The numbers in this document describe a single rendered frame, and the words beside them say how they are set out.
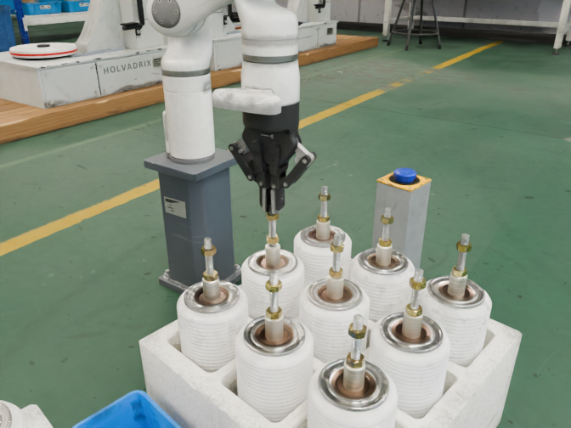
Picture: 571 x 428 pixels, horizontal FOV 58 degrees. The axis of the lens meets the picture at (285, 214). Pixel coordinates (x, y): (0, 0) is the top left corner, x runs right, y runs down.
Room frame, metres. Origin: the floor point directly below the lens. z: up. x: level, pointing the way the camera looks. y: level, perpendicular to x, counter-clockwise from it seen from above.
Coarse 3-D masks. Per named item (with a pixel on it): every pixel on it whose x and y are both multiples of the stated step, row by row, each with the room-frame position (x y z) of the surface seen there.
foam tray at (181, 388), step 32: (160, 352) 0.54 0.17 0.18; (480, 352) 0.55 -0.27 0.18; (512, 352) 0.57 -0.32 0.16; (160, 384) 0.54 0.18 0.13; (192, 384) 0.49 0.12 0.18; (224, 384) 0.50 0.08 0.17; (448, 384) 0.51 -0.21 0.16; (480, 384) 0.49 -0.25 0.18; (192, 416) 0.49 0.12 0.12; (224, 416) 0.44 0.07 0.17; (256, 416) 0.43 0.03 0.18; (288, 416) 0.43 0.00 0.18; (448, 416) 0.43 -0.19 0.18; (480, 416) 0.50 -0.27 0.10
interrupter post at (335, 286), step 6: (330, 276) 0.58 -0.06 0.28; (342, 276) 0.58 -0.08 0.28; (330, 282) 0.57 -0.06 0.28; (336, 282) 0.57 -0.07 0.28; (342, 282) 0.57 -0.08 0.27; (330, 288) 0.57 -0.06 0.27; (336, 288) 0.57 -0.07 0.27; (342, 288) 0.57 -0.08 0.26; (330, 294) 0.57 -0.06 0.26; (336, 294) 0.57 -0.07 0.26; (342, 294) 0.58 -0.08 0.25
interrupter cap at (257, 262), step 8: (256, 256) 0.68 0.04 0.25; (264, 256) 0.68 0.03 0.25; (280, 256) 0.68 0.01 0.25; (288, 256) 0.67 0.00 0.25; (296, 256) 0.67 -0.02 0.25; (248, 264) 0.65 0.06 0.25; (256, 264) 0.65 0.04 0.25; (264, 264) 0.66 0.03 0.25; (280, 264) 0.66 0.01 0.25; (288, 264) 0.65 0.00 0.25; (296, 264) 0.65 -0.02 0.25; (256, 272) 0.63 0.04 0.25; (264, 272) 0.63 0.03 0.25; (280, 272) 0.63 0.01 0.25; (288, 272) 0.63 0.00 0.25
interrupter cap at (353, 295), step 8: (320, 280) 0.61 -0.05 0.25; (344, 280) 0.61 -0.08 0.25; (312, 288) 0.59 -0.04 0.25; (320, 288) 0.59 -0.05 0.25; (344, 288) 0.59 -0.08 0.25; (352, 288) 0.59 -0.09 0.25; (312, 296) 0.57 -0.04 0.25; (320, 296) 0.57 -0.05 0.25; (344, 296) 0.57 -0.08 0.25; (352, 296) 0.57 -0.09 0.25; (360, 296) 0.57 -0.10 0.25; (320, 304) 0.55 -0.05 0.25; (328, 304) 0.55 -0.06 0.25; (336, 304) 0.55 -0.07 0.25; (344, 304) 0.55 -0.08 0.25; (352, 304) 0.55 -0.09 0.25
